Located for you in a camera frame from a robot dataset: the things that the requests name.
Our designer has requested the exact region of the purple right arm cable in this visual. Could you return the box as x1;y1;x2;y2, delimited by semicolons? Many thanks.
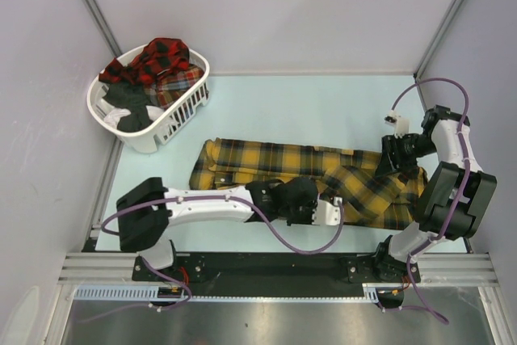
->
379;77;472;326

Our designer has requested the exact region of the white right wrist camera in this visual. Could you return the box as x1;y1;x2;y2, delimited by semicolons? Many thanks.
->
384;110;410;138

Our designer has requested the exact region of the red black checkered shirt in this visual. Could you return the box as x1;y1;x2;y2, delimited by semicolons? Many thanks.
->
99;38;190;86

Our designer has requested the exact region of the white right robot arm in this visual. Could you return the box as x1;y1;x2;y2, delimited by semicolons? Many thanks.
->
372;105;497;282

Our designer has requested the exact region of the yellow plaid long sleeve shirt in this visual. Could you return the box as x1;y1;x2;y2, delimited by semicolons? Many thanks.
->
189;138;428;230

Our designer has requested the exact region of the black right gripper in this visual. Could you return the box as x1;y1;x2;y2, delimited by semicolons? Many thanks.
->
375;133;438;176

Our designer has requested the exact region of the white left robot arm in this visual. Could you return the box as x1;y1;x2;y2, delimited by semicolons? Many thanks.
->
116;177;318;280

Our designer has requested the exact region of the white cable duct rail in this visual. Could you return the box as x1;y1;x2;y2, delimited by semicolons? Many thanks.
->
73;284;403;308

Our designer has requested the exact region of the white garment in basket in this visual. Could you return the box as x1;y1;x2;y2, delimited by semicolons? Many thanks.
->
103;108;131;128

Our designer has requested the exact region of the white plastic laundry basket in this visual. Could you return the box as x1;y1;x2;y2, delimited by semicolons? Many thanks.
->
86;38;210;154

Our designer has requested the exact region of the dark grey garment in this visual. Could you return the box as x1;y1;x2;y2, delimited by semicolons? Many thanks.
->
103;83;164;133

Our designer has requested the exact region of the aluminium frame rail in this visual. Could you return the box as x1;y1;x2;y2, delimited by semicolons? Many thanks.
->
58;252;137;285

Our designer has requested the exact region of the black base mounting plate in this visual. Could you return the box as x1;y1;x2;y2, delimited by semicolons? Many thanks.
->
132;250;421;298

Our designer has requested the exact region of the red tan plaid shirt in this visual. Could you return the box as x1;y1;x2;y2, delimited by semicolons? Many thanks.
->
149;65;204;110

